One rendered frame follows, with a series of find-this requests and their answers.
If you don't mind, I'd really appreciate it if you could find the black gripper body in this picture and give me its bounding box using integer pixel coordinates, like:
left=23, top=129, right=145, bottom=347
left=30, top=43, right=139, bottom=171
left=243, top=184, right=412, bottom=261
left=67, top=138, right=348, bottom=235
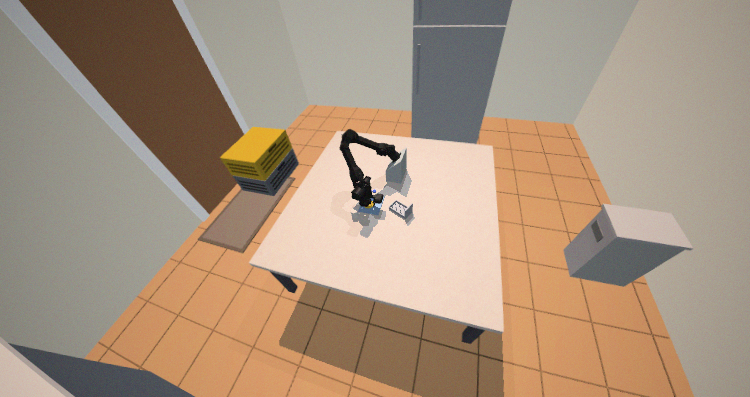
left=365, top=187, right=384, bottom=204

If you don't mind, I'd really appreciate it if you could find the grey dish rack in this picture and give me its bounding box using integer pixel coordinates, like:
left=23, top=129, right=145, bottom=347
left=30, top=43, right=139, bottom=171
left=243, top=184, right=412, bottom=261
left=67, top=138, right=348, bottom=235
left=389, top=200, right=413, bottom=219

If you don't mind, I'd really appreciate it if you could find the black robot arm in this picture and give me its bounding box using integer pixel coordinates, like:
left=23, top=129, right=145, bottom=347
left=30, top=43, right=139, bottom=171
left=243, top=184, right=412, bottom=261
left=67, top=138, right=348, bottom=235
left=339, top=129, right=401, bottom=207

